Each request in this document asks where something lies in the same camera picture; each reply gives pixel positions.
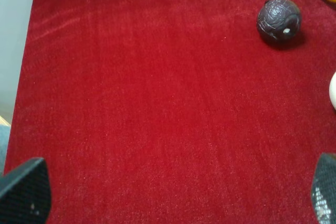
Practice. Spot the red velvet table cloth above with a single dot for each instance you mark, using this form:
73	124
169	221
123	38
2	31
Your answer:
174	111

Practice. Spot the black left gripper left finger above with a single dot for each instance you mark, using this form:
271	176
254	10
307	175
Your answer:
26	193

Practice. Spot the dark purple round fruit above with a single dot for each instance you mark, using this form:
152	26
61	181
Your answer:
278	21

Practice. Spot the cream ceramic teapot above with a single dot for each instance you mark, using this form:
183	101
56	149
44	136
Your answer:
332	90

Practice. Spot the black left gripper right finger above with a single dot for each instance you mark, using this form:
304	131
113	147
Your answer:
323	189

